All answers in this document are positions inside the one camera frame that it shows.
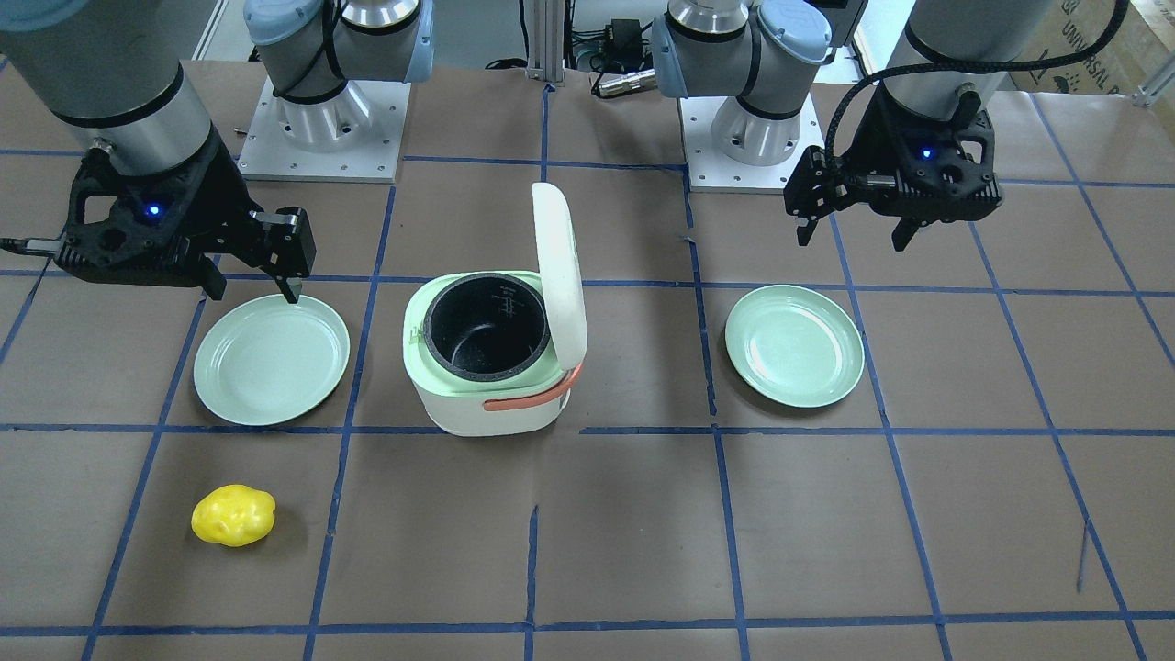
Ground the aluminium frame post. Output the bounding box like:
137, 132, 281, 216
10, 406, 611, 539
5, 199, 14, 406
521, 1, 571, 87

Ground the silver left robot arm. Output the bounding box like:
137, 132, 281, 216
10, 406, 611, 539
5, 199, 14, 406
649, 1, 1130, 252

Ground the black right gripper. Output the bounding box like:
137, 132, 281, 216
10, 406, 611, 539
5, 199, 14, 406
56, 127, 318, 305

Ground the green plate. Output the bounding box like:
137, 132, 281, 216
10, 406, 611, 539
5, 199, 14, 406
193, 296, 350, 426
723, 285, 865, 409

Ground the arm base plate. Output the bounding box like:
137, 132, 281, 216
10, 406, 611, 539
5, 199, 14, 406
239, 81, 412, 186
678, 96, 823, 194

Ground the yellow toy pepper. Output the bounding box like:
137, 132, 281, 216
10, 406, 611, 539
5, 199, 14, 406
190, 484, 276, 548

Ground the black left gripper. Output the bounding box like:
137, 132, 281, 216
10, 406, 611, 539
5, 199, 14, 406
784, 87, 1002, 252

